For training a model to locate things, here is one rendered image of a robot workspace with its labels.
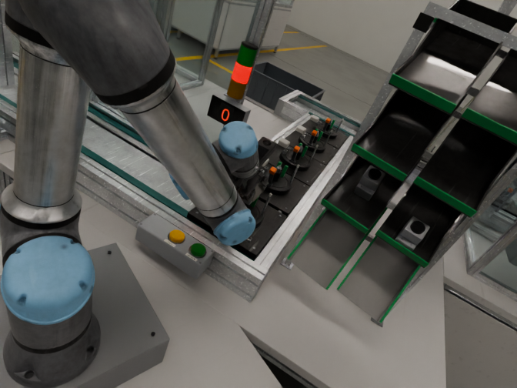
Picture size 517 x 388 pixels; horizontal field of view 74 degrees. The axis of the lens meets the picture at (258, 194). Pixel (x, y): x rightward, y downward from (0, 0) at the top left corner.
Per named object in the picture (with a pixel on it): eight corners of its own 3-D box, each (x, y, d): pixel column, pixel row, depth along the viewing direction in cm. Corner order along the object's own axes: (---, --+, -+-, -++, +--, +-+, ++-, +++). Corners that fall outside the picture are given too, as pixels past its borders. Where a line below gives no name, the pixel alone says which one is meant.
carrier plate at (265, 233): (255, 260, 96) (257, 255, 95) (186, 217, 101) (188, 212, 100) (285, 220, 116) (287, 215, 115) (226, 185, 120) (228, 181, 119)
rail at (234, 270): (250, 302, 96) (262, 279, 90) (23, 153, 113) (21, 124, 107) (258, 290, 100) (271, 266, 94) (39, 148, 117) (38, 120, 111)
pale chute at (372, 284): (378, 322, 88) (381, 323, 84) (335, 289, 93) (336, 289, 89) (438, 237, 92) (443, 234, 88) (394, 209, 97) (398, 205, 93)
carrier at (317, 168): (308, 189, 137) (321, 164, 130) (257, 161, 142) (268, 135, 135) (324, 168, 156) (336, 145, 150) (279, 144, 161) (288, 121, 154)
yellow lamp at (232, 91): (237, 101, 102) (242, 85, 99) (223, 93, 103) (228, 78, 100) (245, 98, 106) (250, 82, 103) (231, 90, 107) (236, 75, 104)
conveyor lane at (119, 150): (245, 279, 102) (256, 258, 96) (41, 148, 118) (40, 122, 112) (281, 232, 125) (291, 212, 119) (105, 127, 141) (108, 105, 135)
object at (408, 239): (408, 255, 80) (421, 242, 74) (391, 243, 82) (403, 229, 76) (423, 231, 84) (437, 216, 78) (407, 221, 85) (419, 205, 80)
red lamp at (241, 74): (242, 85, 99) (247, 68, 96) (228, 77, 100) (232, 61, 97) (250, 82, 103) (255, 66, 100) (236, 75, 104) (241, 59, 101)
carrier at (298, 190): (286, 218, 117) (301, 190, 110) (228, 184, 122) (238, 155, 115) (308, 190, 137) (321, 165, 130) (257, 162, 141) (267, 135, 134)
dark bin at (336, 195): (365, 235, 82) (375, 219, 76) (320, 204, 86) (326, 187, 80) (415, 167, 95) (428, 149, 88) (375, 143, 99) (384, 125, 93)
